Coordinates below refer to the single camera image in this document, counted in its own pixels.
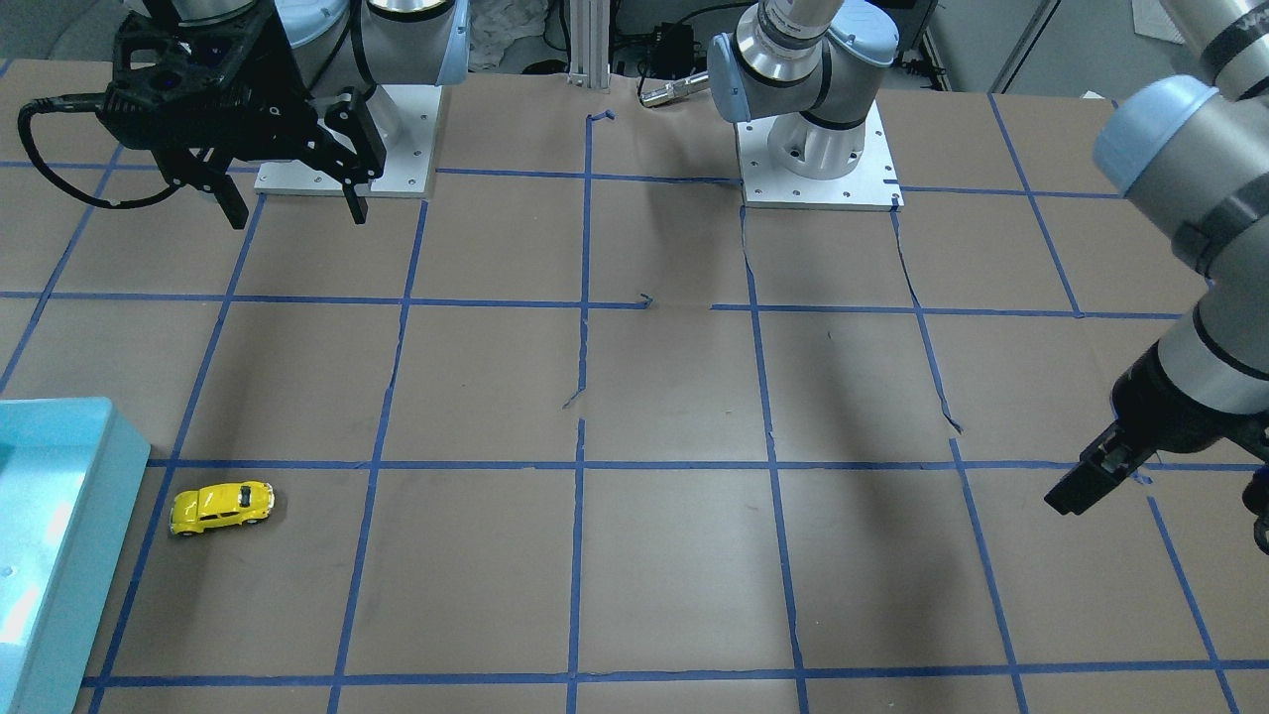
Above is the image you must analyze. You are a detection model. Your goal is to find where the turquoise plastic bin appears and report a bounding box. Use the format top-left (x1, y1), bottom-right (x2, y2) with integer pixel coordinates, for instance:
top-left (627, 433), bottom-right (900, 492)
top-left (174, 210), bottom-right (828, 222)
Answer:
top-left (1, 398), bottom-right (151, 713)

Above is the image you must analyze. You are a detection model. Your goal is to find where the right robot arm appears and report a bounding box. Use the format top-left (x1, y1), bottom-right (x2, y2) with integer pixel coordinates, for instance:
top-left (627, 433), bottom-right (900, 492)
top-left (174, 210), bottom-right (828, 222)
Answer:
top-left (94, 1), bottom-right (470, 230)

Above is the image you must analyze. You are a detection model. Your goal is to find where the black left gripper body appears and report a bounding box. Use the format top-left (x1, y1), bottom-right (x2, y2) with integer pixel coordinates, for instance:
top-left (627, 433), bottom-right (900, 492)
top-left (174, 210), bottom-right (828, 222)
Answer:
top-left (1076, 341), bottom-right (1269, 555)

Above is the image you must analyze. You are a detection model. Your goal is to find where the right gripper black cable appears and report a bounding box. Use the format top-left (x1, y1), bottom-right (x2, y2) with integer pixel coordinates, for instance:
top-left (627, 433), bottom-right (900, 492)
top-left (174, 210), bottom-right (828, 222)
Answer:
top-left (16, 91), bottom-right (199, 208)

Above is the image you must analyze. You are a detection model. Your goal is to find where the yellow toy beetle car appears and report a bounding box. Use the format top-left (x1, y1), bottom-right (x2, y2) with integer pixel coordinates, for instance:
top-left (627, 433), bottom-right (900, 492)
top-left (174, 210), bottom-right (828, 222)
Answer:
top-left (171, 479), bottom-right (275, 536)

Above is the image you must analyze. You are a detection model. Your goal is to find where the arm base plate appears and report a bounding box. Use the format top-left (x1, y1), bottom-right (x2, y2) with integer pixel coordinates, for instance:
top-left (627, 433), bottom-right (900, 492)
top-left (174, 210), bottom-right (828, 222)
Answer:
top-left (736, 103), bottom-right (905, 211)
top-left (254, 84), bottom-right (442, 198)

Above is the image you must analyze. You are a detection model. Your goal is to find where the aluminium frame post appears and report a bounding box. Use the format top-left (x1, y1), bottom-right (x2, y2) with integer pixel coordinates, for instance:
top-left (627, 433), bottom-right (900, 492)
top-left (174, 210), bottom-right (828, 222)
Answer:
top-left (567, 0), bottom-right (612, 93)

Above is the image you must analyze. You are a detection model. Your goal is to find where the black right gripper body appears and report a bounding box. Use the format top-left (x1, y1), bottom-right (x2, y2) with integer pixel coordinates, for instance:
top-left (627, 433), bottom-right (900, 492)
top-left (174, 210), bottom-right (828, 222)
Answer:
top-left (96, 11), bottom-right (322, 167)

